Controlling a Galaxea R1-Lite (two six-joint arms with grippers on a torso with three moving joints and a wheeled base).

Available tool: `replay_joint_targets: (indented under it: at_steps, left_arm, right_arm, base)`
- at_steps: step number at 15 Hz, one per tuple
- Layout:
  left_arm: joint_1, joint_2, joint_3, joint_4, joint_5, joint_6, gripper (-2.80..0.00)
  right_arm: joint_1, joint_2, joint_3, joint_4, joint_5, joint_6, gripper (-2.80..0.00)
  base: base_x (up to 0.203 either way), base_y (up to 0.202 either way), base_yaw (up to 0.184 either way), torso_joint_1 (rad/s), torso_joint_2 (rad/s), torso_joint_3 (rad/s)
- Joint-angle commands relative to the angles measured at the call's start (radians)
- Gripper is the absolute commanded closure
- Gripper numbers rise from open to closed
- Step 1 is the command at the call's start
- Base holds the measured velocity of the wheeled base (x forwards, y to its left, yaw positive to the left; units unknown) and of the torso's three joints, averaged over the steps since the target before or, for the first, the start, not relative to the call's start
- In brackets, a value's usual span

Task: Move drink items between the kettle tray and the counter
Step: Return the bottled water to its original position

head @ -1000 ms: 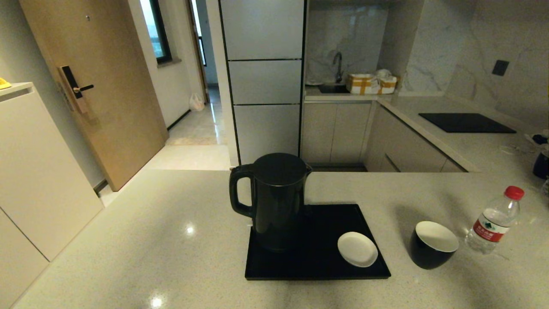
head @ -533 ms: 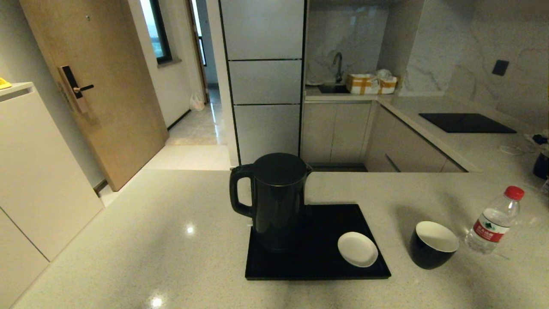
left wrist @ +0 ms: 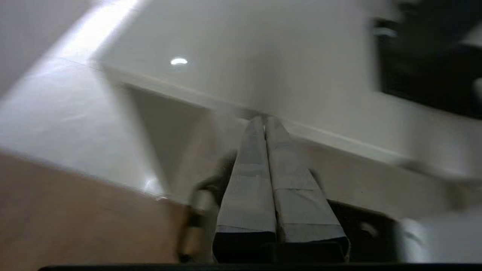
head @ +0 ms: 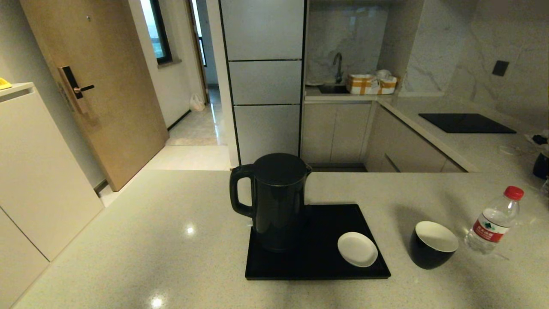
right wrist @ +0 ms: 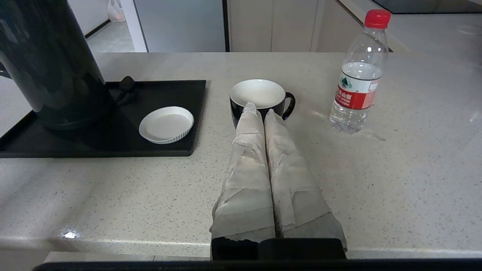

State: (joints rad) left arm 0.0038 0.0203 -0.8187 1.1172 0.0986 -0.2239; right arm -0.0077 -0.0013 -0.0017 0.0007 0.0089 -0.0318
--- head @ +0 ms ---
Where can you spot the black electric kettle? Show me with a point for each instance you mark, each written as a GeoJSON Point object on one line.
{"type": "Point", "coordinates": [276, 201]}

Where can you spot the black cup white inside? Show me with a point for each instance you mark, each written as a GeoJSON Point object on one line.
{"type": "Point", "coordinates": [429, 255]}

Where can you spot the clear bottle red cap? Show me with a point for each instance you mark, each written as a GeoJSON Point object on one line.
{"type": "Point", "coordinates": [491, 227]}

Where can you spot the beige kitchen base cabinets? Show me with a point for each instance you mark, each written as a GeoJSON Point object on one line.
{"type": "Point", "coordinates": [334, 133]}

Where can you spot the tall grey refrigerator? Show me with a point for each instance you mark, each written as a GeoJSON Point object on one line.
{"type": "Point", "coordinates": [266, 81]}

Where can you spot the kitchen sink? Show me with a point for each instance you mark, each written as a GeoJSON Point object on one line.
{"type": "Point", "coordinates": [332, 89]}

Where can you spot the white plastic bag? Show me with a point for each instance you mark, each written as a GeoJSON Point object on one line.
{"type": "Point", "coordinates": [197, 104]}

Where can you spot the dark kitchen faucet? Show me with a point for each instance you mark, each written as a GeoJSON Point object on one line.
{"type": "Point", "coordinates": [340, 71]}

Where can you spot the yellow checked cloth box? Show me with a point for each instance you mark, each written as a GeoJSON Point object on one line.
{"type": "Point", "coordinates": [360, 85]}
{"type": "Point", "coordinates": [388, 85]}

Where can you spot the black rectangular tray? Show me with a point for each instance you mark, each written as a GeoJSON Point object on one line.
{"type": "Point", "coordinates": [317, 266]}

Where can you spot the white saucer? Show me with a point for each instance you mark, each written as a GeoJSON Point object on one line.
{"type": "Point", "coordinates": [357, 249]}

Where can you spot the dark-framed window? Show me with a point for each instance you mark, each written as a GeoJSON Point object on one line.
{"type": "Point", "coordinates": [159, 30]}

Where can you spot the light wooden door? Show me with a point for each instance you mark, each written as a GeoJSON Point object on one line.
{"type": "Point", "coordinates": [111, 107]}

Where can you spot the black induction cooktop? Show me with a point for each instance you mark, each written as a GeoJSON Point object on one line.
{"type": "Point", "coordinates": [465, 123]}

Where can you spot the white side cabinet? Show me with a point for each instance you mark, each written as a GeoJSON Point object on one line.
{"type": "Point", "coordinates": [38, 171]}

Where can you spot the small black gadget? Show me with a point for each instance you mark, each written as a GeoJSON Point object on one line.
{"type": "Point", "coordinates": [541, 139]}

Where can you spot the dark blue jar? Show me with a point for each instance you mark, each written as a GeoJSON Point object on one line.
{"type": "Point", "coordinates": [542, 167]}

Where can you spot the small yellow object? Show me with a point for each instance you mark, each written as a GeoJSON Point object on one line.
{"type": "Point", "coordinates": [3, 83]}

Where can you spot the dark wall socket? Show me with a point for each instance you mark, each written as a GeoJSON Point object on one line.
{"type": "Point", "coordinates": [500, 68]}

